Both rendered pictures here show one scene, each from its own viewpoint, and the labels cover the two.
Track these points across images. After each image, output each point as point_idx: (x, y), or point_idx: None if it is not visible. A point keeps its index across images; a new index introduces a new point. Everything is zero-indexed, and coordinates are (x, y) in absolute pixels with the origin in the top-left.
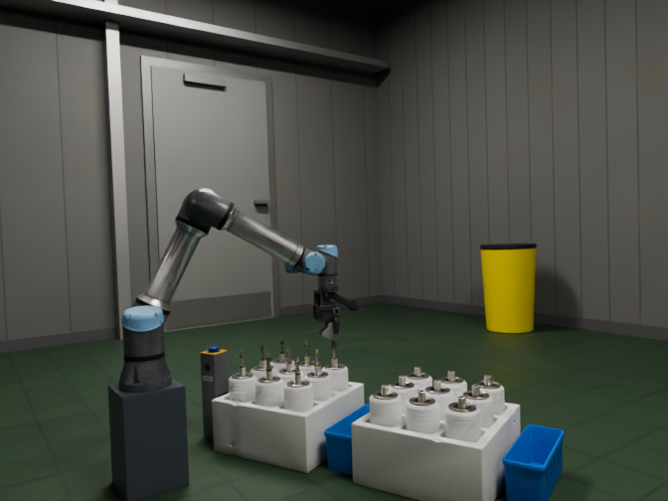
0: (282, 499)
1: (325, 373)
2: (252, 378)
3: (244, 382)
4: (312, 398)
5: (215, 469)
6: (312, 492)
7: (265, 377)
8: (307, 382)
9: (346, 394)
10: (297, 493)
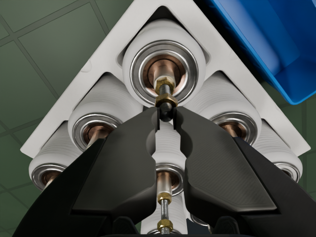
0: (302, 135)
1: (227, 117)
2: (178, 226)
3: (187, 233)
4: (281, 140)
5: None
6: (309, 108)
7: (193, 217)
8: (279, 165)
9: (230, 47)
10: (301, 121)
